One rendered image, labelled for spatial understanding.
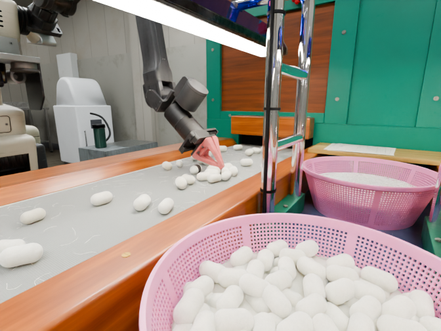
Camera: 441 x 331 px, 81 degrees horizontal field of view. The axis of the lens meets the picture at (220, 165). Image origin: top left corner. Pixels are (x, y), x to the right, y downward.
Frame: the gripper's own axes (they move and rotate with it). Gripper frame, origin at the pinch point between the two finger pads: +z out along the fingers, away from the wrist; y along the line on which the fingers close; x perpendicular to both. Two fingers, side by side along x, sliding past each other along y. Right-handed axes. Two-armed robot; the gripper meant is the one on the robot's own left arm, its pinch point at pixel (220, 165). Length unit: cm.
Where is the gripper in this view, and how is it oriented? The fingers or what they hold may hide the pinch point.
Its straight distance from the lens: 62.8
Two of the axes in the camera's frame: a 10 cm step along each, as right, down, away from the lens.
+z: 6.3, 7.4, -2.5
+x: -5.5, 6.5, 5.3
